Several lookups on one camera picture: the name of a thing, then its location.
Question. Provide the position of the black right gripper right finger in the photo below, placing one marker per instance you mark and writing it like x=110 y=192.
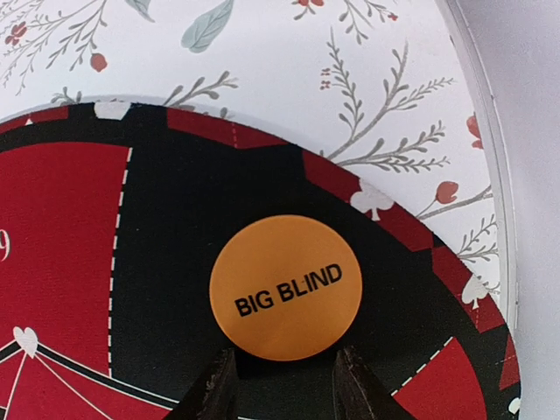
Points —
x=357 y=392

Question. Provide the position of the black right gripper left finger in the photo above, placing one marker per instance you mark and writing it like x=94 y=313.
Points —
x=215 y=393

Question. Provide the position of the orange big blind button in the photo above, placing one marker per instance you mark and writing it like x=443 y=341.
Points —
x=285 y=288

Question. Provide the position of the round red black poker mat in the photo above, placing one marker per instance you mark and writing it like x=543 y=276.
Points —
x=167 y=265

